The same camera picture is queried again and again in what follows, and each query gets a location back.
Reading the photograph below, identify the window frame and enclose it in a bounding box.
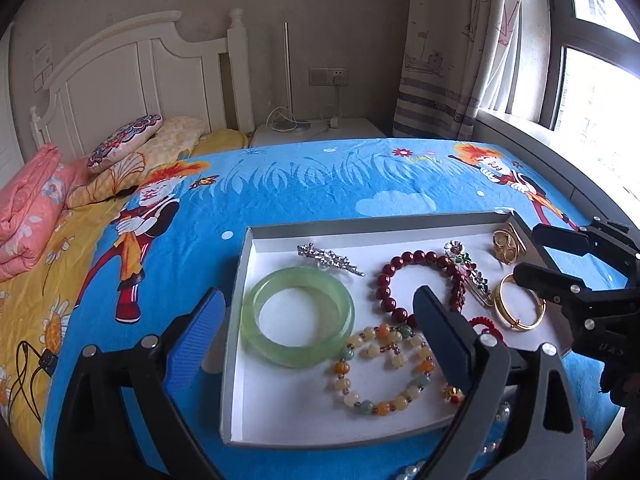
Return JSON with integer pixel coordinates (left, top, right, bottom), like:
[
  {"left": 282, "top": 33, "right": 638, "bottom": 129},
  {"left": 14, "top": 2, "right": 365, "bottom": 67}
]
[{"left": 542, "top": 0, "right": 640, "bottom": 201}]

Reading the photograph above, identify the pink folded quilt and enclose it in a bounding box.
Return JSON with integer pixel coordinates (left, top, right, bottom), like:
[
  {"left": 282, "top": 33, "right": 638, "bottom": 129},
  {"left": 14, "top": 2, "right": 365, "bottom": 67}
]
[{"left": 0, "top": 142, "right": 88, "bottom": 281}]

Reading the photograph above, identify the grey cardboard box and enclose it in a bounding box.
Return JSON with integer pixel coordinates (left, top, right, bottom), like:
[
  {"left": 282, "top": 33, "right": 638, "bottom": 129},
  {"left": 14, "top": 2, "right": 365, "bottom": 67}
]
[{"left": 220, "top": 211, "right": 576, "bottom": 448}]

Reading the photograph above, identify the white wooden headboard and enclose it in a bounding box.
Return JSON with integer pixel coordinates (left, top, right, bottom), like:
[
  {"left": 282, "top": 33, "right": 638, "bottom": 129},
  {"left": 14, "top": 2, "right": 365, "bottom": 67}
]
[{"left": 30, "top": 7, "right": 256, "bottom": 161}]

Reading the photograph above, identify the red string bracelet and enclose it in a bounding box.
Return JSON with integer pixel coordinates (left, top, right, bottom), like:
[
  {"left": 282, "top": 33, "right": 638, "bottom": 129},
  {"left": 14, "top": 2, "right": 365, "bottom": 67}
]
[{"left": 440, "top": 316, "right": 503, "bottom": 403}]

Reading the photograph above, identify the green jade bangle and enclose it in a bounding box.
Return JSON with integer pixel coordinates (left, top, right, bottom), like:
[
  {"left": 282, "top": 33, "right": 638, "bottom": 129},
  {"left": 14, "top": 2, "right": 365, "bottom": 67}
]
[{"left": 240, "top": 266, "right": 356, "bottom": 368}]

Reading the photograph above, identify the yellow pillow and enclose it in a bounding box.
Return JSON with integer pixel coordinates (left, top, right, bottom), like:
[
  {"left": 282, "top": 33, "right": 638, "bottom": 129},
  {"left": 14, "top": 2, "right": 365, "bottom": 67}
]
[{"left": 67, "top": 117, "right": 206, "bottom": 208}]

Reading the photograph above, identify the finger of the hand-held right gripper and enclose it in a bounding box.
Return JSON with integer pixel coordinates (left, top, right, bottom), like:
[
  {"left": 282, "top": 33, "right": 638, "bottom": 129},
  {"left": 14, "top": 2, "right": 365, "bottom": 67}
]
[
  {"left": 531, "top": 220, "right": 640, "bottom": 262},
  {"left": 512, "top": 261, "right": 609, "bottom": 322}
]

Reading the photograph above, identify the flower jewelled hair clip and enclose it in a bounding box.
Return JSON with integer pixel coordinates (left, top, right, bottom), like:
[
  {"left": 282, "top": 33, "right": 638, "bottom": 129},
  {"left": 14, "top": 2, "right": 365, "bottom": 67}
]
[{"left": 444, "top": 241, "right": 493, "bottom": 307}]

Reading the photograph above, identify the red bead bracelet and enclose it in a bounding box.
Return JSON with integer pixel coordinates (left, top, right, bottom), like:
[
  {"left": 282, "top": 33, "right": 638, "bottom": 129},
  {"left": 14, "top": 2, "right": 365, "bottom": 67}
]
[{"left": 376, "top": 250, "right": 468, "bottom": 328}]

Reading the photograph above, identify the pearl and clear bead bracelet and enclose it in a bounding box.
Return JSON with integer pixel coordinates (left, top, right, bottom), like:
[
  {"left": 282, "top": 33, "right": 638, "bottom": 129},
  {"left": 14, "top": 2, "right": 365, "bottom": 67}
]
[{"left": 395, "top": 400, "right": 513, "bottom": 480}]

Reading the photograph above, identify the black cord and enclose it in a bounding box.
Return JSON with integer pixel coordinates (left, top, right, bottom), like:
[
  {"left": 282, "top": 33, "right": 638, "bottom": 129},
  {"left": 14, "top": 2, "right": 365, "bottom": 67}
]
[{"left": 15, "top": 340, "right": 58, "bottom": 421}]

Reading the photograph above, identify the white nightstand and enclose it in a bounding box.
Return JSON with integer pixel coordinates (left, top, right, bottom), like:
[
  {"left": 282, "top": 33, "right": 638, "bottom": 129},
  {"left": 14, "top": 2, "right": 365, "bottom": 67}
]
[{"left": 248, "top": 117, "right": 388, "bottom": 150}]

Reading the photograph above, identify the silver pole lamp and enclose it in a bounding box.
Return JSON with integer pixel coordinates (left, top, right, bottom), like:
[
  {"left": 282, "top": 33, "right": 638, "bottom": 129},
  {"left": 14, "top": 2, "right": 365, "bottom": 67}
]
[{"left": 272, "top": 22, "right": 312, "bottom": 133}]

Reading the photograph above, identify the gold ring ornament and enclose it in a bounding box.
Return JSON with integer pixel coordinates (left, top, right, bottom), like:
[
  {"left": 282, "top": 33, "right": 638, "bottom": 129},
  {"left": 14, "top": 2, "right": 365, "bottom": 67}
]
[{"left": 492, "top": 227, "right": 526, "bottom": 266}]

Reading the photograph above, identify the printed curtain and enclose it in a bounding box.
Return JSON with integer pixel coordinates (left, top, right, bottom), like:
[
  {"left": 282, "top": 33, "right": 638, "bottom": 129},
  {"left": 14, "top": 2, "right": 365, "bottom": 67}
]
[{"left": 392, "top": 0, "right": 551, "bottom": 138}]

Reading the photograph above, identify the yellow floral bed sheet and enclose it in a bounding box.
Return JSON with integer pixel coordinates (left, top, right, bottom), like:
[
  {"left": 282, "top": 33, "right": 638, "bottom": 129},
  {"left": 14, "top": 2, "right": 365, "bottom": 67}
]
[{"left": 0, "top": 129, "right": 248, "bottom": 466}]

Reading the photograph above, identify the silver rhinestone hair clip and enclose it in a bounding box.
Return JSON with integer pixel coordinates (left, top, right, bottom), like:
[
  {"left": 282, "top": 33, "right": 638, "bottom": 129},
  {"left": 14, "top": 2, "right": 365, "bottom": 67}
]
[{"left": 297, "top": 242, "right": 366, "bottom": 278}]

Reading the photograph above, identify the multicolour stone bead bracelet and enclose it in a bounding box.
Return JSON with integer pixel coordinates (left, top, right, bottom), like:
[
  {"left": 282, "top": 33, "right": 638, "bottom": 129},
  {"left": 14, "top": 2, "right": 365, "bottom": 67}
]
[{"left": 330, "top": 324, "right": 438, "bottom": 417}]

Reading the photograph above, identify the white charger cable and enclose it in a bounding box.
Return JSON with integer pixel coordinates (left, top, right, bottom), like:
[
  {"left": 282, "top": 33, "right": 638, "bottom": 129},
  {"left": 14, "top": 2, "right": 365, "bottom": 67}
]
[{"left": 265, "top": 85, "right": 346, "bottom": 132}]

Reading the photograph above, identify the patterned embroidered pillow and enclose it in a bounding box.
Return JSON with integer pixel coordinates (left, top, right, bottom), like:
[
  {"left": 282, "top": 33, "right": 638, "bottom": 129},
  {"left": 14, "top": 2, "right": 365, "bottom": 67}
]
[{"left": 87, "top": 114, "right": 163, "bottom": 176}]

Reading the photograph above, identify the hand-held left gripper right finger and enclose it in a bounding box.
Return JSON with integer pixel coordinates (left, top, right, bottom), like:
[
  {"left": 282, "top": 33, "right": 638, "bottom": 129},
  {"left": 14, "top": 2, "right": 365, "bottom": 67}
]
[{"left": 412, "top": 285, "right": 588, "bottom": 480}]

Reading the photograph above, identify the wall socket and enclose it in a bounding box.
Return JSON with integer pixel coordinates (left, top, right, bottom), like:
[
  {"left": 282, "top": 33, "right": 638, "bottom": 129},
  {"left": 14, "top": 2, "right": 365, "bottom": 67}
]
[{"left": 309, "top": 66, "right": 348, "bottom": 87}]

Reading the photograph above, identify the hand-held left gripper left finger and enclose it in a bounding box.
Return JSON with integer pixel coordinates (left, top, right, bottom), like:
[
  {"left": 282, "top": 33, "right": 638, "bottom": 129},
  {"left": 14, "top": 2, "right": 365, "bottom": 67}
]
[{"left": 57, "top": 286, "right": 228, "bottom": 480}]

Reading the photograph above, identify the smooth gold bangle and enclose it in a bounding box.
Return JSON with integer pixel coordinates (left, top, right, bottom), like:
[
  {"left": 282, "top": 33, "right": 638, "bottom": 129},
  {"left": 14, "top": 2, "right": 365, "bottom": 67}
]
[{"left": 494, "top": 273, "right": 547, "bottom": 332}]

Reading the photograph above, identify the white wardrobe door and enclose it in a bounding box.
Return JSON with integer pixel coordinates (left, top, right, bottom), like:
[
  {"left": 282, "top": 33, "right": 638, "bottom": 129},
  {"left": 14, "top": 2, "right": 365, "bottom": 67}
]
[{"left": 0, "top": 55, "right": 26, "bottom": 176}]

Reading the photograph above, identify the blue printed blanket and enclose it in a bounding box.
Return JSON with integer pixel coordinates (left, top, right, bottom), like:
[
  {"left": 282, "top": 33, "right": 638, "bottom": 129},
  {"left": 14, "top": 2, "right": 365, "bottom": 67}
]
[{"left": 37, "top": 137, "right": 621, "bottom": 480}]

